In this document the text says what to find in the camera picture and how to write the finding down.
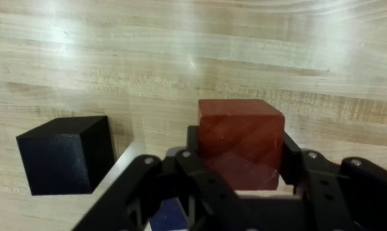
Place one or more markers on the black wooden block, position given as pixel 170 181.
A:
pixel 65 158

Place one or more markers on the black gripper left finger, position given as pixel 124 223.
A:
pixel 201 187

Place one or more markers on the orange wooden block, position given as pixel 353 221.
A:
pixel 239 141

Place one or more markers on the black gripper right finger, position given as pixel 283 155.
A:
pixel 351 196

